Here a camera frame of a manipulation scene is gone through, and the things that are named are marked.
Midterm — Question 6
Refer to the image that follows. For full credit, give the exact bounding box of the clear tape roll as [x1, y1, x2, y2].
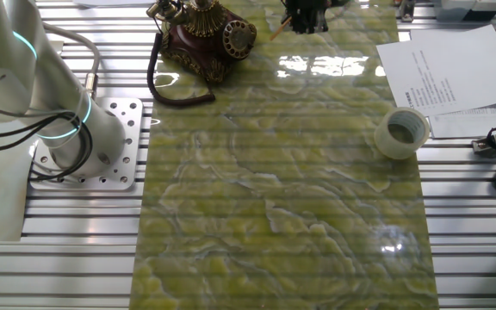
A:
[374, 106, 431, 160]

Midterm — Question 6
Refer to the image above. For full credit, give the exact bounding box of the printed white paper sheet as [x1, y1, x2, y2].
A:
[375, 24, 496, 118]

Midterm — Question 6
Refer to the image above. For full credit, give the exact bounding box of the grey conduit with connector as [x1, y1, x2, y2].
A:
[43, 23, 102, 99]

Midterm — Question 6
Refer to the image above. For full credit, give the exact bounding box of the thin wooden stick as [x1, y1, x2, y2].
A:
[269, 15, 293, 42]

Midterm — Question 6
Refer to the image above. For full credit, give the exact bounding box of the grey white box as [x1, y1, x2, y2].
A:
[432, 0, 496, 23]

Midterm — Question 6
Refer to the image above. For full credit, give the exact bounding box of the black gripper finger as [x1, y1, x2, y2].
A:
[306, 0, 330, 34]
[282, 0, 307, 34]

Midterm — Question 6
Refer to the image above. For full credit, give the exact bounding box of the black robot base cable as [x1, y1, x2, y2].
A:
[0, 110, 95, 182]

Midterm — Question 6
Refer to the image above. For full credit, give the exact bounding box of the green marble pattern mat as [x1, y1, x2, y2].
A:
[129, 0, 441, 310]

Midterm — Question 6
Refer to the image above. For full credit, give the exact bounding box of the dark brown coiled cord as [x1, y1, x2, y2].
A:
[146, 32, 217, 108]

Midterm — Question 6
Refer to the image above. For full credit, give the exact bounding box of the white paper sheet faint print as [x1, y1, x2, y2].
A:
[427, 105, 496, 140]

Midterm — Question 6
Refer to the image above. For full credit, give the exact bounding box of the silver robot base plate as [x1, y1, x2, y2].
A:
[28, 96, 145, 191]

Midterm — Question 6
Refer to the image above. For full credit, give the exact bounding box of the brass rotary dial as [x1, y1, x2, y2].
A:
[222, 19, 257, 60]

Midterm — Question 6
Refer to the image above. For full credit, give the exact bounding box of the small metal bracket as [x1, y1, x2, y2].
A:
[398, 0, 418, 23]

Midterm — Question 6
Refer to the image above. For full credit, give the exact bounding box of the maroon gold rotary phone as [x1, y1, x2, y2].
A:
[146, 0, 257, 85]

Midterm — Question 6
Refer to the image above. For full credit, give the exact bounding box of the brass maroon phone handset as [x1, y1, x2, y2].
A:
[146, 0, 217, 25]

